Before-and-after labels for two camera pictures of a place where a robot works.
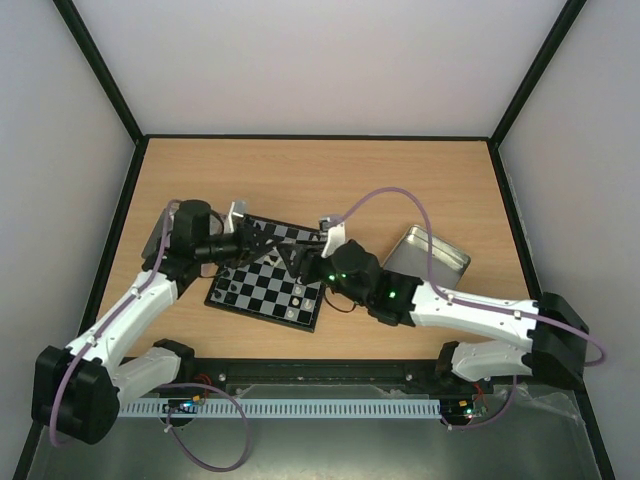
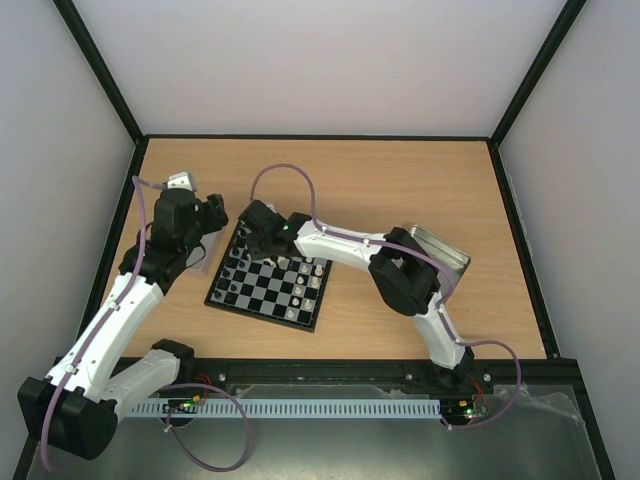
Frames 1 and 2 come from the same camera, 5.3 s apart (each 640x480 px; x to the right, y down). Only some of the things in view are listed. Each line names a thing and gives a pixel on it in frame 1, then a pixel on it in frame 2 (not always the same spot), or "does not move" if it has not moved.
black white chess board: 264,287 does not move
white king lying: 267,258 does not move
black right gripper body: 310,262 → 257,235
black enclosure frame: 89,47 does not move
